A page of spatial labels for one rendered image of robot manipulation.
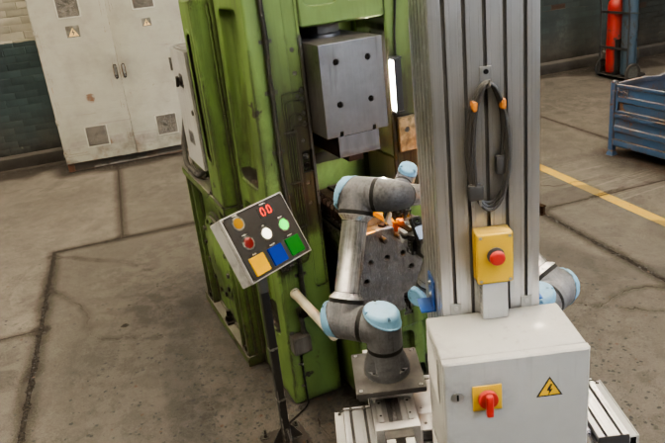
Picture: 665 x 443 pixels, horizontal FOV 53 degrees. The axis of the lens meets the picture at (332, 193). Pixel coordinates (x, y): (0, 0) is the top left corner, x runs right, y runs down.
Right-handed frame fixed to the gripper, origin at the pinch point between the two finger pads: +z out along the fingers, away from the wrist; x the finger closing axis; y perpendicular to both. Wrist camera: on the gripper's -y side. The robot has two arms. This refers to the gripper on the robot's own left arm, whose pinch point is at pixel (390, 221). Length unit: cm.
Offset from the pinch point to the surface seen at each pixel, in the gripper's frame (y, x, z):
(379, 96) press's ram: -40, 9, -35
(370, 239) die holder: -4.4, -4.4, 16.4
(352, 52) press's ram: -50, -1, -53
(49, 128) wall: -524, -118, 358
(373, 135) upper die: -32.0, 4.8, -20.5
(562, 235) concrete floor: -40, 195, 137
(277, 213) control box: -14.5, -47.1, -7.3
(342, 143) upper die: -31.8, -10.4, -20.2
